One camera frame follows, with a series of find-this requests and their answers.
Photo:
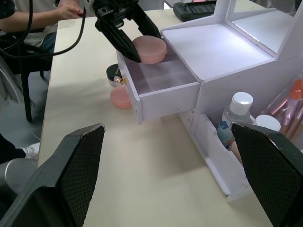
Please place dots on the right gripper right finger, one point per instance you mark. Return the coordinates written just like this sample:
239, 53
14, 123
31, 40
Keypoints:
272, 177

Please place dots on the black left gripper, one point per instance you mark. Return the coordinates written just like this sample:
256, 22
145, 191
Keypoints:
111, 11

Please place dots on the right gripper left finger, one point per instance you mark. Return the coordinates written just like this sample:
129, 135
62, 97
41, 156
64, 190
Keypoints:
71, 177

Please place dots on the pink round makeup sponge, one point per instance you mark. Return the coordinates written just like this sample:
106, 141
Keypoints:
154, 50
119, 98

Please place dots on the black round compact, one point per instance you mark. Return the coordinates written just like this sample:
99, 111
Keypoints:
112, 71

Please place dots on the white drawer with gold knob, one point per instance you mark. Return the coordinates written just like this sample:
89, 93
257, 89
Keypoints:
165, 99

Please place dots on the packaged pink brush set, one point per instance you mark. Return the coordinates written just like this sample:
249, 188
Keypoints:
293, 106

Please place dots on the white mirror makeup organizer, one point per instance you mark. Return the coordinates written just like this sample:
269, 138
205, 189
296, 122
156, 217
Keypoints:
213, 42

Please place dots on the bystander's bare hand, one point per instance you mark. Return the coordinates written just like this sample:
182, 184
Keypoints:
69, 12

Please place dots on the white sneaker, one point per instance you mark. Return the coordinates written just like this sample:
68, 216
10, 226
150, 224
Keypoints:
32, 151

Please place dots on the white capped bottle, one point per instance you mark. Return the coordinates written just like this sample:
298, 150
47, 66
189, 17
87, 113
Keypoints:
267, 123

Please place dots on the silver rounded robot shell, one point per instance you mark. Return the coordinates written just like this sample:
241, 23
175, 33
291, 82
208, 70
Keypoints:
14, 172

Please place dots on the black handheld controller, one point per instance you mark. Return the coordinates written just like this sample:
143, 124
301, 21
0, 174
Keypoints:
189, 10

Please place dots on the dark trouser leg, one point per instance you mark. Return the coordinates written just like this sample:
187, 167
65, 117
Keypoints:
9, 149

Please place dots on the clear bottle with blue label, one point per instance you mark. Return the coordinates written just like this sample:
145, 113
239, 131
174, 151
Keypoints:
239, 111

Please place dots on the seated person in white shirt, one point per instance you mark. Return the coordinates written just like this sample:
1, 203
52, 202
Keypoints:
40, 37

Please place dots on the black chair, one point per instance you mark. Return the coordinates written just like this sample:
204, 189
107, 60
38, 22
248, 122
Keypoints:
24, 94

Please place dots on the grey hanging cloth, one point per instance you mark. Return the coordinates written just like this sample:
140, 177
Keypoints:
7, 82

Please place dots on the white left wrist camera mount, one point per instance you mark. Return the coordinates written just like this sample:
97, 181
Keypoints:
88, 4

